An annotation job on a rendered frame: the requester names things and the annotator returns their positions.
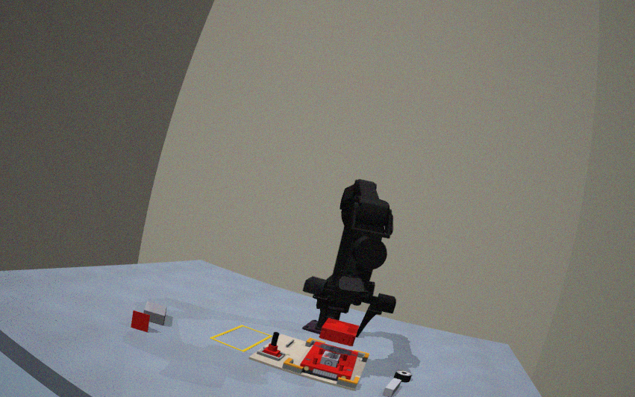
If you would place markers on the black toy car wheel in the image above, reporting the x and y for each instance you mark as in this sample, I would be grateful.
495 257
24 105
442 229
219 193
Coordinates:
403 375

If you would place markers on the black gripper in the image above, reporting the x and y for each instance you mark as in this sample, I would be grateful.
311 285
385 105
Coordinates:
320 288

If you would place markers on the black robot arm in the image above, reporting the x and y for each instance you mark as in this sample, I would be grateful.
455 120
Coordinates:
364 216

